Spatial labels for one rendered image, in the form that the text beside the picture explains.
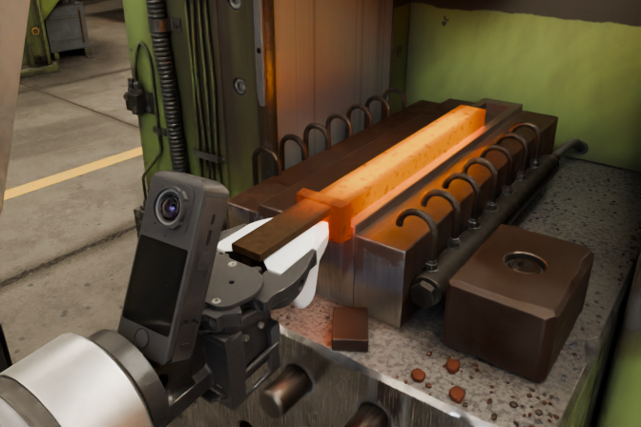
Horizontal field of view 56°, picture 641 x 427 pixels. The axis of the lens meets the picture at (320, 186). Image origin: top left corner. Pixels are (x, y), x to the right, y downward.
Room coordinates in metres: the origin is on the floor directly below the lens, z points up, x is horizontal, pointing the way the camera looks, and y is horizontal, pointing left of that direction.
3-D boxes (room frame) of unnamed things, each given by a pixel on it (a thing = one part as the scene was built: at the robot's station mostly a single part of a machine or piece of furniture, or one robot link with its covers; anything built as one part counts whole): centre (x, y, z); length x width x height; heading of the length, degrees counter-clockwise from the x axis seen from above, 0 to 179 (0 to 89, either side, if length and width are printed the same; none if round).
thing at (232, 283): (0.33, 0.09, 0.98); 0.12 x 0.08 x 0.09; 145
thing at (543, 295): (0.42, -0.17, 0.95); 0.12 x 0.08 x 0.06; 144
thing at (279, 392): (0.39, 0.03, 0.87); 0.04 x 0.03 x 0.03; 144
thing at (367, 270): (0.65, -0.11, 0.96); 0.42 x 0.20 x 0.09; 144
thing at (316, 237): (0.40, 0.01, 0.98); 0.09 x 0.03 x 0.06; 142
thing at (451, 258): (0.55, -0.18, 0.95); 0.34 x 0.03 x 0.03; 144
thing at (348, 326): (0.41, -0.03, 0.92); 0.04 x 0.03 x 0.01; 177
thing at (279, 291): (0.36, 0.04, 1.00); 0.09 x 0.05 x 0.02; 142
